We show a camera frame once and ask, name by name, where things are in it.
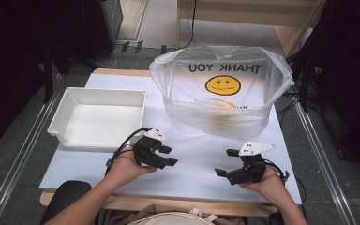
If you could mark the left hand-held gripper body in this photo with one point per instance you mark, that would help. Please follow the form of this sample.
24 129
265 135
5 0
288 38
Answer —
147 150

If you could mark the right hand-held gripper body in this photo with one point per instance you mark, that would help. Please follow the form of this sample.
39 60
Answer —
251 170

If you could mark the yellow carton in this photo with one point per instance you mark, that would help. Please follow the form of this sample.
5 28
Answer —
223 104

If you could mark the clear plastic smiley bag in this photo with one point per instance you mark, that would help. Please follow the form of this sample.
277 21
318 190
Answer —
193 84

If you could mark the person's right hand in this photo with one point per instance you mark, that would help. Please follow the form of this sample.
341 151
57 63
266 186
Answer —
270 186

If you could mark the person's left hand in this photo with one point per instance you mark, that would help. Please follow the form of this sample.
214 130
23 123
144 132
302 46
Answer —
125 168

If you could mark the pale blue table mat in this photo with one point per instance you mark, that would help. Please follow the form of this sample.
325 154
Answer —
190 175

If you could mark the wooden table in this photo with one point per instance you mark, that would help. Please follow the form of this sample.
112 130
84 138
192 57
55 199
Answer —
156 204

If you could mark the white plastic bin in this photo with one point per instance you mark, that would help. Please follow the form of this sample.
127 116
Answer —
103 120

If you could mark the person's beige clothing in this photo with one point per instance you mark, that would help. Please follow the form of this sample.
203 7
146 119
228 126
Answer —
143 212

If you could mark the black chair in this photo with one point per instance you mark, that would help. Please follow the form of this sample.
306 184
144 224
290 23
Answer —
65 195

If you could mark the black metal stand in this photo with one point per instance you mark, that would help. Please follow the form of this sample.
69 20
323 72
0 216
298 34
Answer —
48 75
306 84

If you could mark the black cabinet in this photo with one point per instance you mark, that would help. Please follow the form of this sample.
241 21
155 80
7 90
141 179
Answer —
103 25

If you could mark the metal floor rail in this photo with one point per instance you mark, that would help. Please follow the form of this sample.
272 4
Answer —
325 168
15 168

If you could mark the wooden shelf frame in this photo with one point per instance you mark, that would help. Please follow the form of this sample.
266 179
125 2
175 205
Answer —
247 14

